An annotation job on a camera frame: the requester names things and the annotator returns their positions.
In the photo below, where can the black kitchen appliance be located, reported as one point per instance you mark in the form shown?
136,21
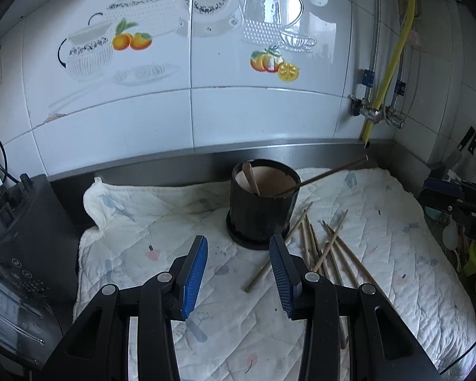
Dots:
23,246

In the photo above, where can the blue pipe clip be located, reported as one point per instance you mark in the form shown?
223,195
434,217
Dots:
367,77
399,87

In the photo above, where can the wooden spoon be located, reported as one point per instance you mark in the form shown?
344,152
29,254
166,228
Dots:
252,180

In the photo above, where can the thin dark chopstick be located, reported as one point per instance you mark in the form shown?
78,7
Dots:
329,174

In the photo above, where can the pile of wooden chopsticks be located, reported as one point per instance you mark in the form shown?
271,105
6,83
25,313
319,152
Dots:
333,252

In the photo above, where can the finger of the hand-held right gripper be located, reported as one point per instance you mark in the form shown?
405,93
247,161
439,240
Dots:
438,202
444,184

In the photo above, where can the white quilted mat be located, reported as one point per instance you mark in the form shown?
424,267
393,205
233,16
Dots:
150,222

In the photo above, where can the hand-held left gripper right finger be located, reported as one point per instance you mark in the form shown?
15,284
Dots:
281,278

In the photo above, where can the metal gas valves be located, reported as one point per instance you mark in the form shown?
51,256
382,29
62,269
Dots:
375,113

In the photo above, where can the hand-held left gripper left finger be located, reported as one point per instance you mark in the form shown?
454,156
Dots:
194,278

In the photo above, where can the black utensil holder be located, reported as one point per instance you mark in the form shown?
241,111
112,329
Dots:
258,218

